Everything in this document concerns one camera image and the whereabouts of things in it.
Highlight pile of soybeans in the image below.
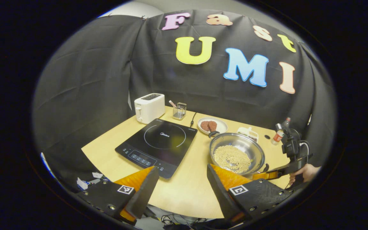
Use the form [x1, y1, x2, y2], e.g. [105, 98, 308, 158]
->
[214, 145, 251, 173]

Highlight black induction cooktop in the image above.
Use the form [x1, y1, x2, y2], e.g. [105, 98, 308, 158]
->
[115, 119, 198, 179]

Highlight small wire basket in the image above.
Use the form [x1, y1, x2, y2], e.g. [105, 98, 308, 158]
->
[172, 102, 187, 120]

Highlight white toaster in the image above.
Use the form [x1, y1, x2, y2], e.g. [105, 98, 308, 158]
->
[134, 93, 165, 124]

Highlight clear plastic bottle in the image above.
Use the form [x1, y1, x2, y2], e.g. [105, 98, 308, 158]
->
[271, 117, 291, 146]

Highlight white divided dish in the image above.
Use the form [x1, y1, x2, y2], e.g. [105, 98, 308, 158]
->
[237, 127, 259, 142]

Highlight black floor cables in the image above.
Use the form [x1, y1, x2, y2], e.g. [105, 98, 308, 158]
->
[160, 215, 208, 228]

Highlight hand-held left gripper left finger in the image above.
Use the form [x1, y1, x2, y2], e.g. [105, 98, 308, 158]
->
[77, 166, 160, 226]

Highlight stainless steel pot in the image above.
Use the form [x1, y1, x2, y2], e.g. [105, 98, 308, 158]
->
[208, 131, 270, 176]

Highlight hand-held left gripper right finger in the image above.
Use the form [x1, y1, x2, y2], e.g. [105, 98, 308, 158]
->
[207, 164, 295, 224]

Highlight white round plate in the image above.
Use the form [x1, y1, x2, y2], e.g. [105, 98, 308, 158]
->
[197, 117, 228, 134]

